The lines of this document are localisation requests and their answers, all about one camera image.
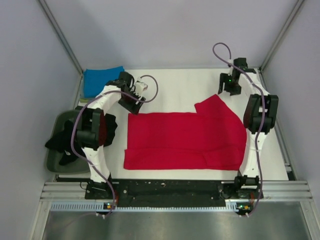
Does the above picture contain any black t shirt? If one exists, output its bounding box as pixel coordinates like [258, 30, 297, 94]
[45, 113, 118, 166]

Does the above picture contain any red t shirt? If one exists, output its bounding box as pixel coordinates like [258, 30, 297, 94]
[124, 94, 247, 171]

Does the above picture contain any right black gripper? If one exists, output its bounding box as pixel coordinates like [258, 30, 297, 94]
[217, 73, 240, 96]

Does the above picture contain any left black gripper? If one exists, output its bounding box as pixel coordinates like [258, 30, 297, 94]
[118, 87, 146, 116]

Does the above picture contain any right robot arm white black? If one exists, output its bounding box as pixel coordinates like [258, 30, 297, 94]
[218, 57, 279, 199]

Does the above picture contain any folded blue t shirt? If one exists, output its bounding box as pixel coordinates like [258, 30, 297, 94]
[83, 66, 125, 99]

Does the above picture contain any grey slotted cable duct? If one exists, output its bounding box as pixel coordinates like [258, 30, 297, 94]
[50, 201, 251, 213]

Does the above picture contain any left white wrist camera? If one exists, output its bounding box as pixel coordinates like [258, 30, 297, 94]
[134, 81, 148, 95]

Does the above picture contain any left aluminium corner post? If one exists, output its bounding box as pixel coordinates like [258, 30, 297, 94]
[37, 0, 83, 75]

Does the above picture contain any right aluminium corner post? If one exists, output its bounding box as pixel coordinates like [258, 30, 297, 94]
[259, 0, 306, 73]

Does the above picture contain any aluminium frame rail front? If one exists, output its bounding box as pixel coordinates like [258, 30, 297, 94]
[40, 181, 313, 202]

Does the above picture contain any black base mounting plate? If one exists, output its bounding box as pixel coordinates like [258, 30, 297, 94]
[84, 176, 261, 208]

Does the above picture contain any aluminium corner post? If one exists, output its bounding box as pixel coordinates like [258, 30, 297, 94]
[259, 0, 306, 73]
[37, 0, 83, 75]

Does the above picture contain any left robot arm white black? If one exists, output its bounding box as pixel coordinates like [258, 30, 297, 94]
[70, 71, 148, 200]

